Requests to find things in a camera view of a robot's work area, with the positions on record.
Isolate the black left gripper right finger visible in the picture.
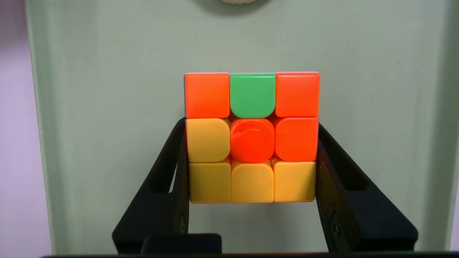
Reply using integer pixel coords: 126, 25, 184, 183
315, 123, 419, 253

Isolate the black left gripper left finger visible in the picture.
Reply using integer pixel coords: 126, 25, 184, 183
112, 118, 190, 254

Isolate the colourful puzzle cube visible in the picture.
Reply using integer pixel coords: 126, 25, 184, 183
184, 72, 320, 204

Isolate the light green plastic tray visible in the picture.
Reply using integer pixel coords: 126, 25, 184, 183
25, 0, 459, 255

